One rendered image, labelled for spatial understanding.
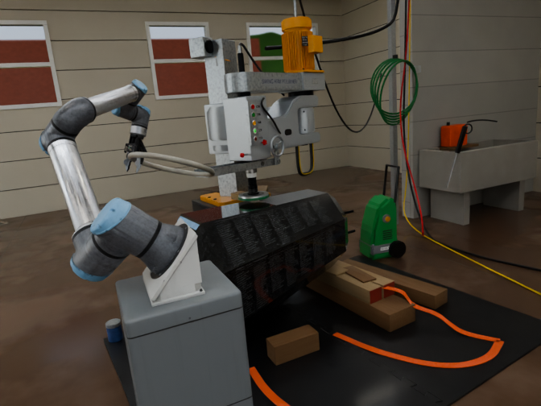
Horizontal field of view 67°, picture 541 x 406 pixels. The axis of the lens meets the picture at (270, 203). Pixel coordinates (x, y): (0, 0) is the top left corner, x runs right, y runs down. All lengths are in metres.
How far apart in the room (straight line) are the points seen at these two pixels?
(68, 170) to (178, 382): 0.91
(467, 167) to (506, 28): 2.22
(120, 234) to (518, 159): 4.94
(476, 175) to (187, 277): 4.14
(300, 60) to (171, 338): 2.37
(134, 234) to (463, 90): 5.00
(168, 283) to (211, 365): 0.33
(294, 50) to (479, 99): 3.38
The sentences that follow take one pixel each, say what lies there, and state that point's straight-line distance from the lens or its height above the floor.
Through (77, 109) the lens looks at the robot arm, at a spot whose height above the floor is 1.53.
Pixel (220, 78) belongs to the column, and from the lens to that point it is 3.47.
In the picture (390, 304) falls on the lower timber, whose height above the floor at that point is 0.14.
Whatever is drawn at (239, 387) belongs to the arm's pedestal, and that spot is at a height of 0.48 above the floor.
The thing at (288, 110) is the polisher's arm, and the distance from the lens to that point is 3.06.
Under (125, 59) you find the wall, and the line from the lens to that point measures 8.63.
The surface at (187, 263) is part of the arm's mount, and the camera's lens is 1.45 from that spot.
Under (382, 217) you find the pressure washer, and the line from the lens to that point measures 3.96.
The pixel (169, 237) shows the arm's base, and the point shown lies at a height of 1.06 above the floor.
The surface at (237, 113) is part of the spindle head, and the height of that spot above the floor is 1.47.
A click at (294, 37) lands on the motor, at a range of 3.30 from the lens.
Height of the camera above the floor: 1.45
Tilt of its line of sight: 12 degrees down
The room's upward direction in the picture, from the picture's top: 5 degrees counter-clockwise
